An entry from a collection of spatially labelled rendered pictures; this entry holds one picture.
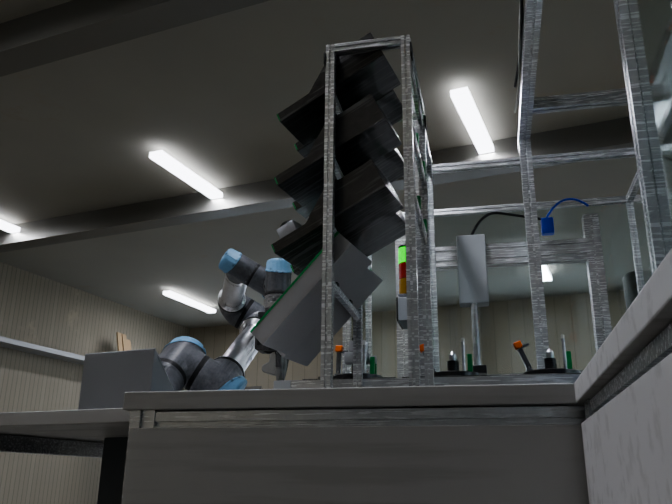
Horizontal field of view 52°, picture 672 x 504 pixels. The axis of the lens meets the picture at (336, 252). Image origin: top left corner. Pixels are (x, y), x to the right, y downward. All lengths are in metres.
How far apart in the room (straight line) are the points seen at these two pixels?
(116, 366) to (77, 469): 8.65
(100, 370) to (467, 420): 1.18
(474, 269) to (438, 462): 1.92
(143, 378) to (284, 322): 0.59
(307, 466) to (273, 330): 0.41
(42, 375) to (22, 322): 0.77
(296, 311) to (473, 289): 1.56
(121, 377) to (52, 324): 8.28
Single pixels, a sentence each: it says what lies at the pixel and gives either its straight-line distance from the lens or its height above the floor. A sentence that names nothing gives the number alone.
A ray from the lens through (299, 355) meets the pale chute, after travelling 1.65.
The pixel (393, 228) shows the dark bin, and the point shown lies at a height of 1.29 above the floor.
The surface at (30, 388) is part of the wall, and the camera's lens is 9.95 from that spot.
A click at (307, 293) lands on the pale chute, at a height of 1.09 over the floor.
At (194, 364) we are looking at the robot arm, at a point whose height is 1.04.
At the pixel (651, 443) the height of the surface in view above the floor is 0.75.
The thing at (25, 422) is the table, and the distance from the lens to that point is 1.69.
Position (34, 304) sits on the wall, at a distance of 10.04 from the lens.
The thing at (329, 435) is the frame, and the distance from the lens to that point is 1.12.
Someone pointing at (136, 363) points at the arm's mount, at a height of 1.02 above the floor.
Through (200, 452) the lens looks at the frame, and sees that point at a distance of 1.19.
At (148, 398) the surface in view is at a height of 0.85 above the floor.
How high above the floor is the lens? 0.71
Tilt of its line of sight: 19 degrees up
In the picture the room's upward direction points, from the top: 1 degrees clockwise
